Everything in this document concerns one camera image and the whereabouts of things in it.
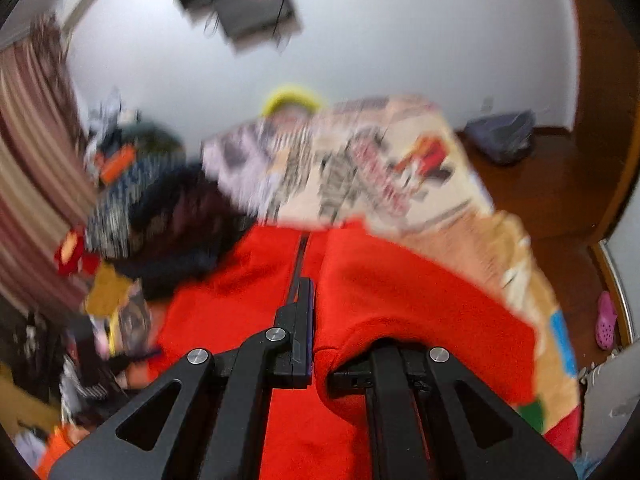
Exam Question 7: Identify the printed blanket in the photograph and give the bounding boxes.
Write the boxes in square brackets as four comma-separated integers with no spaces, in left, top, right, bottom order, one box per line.
[200,94,583,461]

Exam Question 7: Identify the blue patterned knit sweater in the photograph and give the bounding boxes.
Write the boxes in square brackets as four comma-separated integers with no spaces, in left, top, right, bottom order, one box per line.
[85,152,168,261]

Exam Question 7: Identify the wooden door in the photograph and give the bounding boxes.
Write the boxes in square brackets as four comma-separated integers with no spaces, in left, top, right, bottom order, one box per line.
[565,0,640,256]

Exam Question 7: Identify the orange cloth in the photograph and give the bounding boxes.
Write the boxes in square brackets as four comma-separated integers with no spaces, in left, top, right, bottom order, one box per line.
[97,145,138,183]

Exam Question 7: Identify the yellow cushion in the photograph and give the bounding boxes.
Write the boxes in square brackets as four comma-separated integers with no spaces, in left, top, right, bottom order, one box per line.
[262,85,328,118]

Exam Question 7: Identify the dark shirt with round print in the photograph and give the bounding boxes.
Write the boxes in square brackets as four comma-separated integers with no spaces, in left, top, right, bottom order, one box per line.
[107,285,153,356]

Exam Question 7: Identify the red plush toy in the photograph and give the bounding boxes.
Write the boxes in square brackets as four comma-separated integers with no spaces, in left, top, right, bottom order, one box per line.
[54,227,98,277]

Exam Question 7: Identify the pile of dark clothes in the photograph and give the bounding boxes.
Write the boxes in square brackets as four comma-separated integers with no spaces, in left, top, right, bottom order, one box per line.
[100,160,261,301]

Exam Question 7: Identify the mustard yellow cloth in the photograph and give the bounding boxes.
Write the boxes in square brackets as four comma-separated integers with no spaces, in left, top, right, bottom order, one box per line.
[84,262,143,318]

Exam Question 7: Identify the grey bag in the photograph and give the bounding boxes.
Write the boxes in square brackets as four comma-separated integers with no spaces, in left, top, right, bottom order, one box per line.
[465,110,538,166]

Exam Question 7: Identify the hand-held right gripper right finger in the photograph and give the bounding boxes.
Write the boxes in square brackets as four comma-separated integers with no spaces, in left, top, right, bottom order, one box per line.
[327,337,577,480]

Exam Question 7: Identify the white plastic object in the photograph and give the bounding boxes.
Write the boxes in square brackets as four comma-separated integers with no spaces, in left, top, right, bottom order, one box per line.
[577,345,640,466]

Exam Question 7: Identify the brown cardboard box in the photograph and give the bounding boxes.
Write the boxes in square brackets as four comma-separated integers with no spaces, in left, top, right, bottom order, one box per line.
[0,365,56,431]

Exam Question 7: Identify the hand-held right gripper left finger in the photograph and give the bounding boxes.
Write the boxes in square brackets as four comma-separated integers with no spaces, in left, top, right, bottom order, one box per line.
[47,279,316,480]

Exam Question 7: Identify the striped curtain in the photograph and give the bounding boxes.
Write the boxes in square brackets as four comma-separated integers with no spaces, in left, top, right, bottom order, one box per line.
[0,15,101,316]

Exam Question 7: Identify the white printed cloth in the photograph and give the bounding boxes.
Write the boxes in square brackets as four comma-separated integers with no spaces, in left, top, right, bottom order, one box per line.
[87,89,142,153]

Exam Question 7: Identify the red fleece jacket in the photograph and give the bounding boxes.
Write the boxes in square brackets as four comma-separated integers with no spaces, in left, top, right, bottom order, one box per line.
[120,217,541,480]

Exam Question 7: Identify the pink clog shoe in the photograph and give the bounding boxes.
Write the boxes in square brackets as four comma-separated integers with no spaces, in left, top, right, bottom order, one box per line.
[594,290,621,351]

